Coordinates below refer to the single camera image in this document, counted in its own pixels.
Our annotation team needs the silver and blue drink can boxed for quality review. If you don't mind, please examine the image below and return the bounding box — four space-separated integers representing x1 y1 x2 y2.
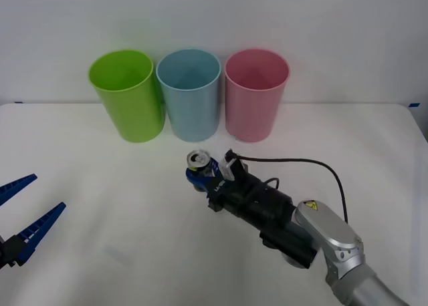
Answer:
186 149 215 183

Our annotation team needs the pink plastic bin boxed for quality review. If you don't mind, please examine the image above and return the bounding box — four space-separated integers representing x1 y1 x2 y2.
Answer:
224 47 290 143

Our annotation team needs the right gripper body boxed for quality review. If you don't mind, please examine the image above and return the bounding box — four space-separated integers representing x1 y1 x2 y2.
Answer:
205 164 269 220

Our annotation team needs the green plastic bin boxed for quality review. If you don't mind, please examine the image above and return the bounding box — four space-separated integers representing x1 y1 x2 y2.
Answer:
88 49 165 144

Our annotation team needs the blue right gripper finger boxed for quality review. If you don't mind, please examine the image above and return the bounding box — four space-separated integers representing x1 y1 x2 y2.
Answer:
183 167 215 192
209 158 223 180

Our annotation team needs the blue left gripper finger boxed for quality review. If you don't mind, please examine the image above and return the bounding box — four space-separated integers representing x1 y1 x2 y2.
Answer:
0 174 38 207
3 202 67 267

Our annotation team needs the pale blue plastic bin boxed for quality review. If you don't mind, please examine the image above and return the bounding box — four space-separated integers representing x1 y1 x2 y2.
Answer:
155 48 223 142

